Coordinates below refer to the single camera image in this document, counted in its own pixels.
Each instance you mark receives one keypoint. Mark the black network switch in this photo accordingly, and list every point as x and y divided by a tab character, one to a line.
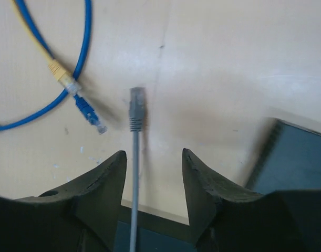
157	230
290	160

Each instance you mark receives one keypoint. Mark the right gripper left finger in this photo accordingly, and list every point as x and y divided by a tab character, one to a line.
80	215

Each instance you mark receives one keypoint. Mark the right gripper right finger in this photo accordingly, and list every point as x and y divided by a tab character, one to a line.
224	216

